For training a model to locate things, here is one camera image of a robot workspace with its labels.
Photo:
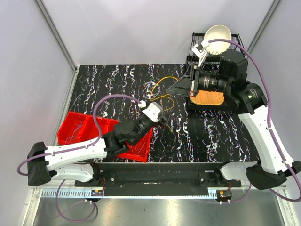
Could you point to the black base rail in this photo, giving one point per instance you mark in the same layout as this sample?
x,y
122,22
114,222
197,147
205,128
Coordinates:
x,y
119,173

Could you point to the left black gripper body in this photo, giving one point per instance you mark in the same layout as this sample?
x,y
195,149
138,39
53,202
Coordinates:
x,y
146,126

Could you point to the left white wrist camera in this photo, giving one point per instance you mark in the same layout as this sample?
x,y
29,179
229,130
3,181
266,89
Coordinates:
x,y
152,109

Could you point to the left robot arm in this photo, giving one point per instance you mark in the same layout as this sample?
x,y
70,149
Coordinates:
x,y
46,163

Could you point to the orange woven mat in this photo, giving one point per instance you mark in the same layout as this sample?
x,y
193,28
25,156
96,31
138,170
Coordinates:
x,y
209,98

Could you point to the black wire dish rack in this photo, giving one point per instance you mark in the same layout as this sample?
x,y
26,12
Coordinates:
x,y
197,38

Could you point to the red divided plastic bin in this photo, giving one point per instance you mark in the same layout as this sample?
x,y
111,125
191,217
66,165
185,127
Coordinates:
x,y
79,127

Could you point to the white bowl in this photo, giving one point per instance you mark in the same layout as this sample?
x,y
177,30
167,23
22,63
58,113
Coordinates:
x,y
218,32

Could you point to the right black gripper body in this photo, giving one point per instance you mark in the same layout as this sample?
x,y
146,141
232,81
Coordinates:
x,y
211,81

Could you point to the black square tray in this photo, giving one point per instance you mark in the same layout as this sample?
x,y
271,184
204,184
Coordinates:
x,y
230,101

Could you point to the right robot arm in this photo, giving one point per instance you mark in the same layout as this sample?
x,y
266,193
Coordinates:
x,y
275,164

